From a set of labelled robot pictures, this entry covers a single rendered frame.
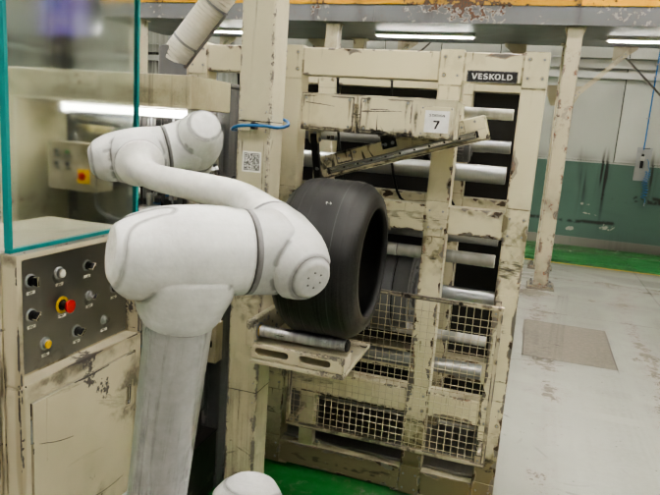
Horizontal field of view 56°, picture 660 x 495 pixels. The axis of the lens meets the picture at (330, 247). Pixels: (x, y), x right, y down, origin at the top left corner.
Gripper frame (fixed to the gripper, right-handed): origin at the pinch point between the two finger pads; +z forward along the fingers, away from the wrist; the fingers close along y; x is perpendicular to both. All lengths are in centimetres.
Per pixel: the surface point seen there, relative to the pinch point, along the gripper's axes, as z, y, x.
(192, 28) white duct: 60, 25, 92
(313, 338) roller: 47, 41, -43
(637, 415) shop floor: 165, 275, -126
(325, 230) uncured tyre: 19.2, 44.4, -11.7
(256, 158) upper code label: 39, 33, 24
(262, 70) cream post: 25, 38, 51
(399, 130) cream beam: 28, 86, 25
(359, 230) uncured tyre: 17, 55, -14
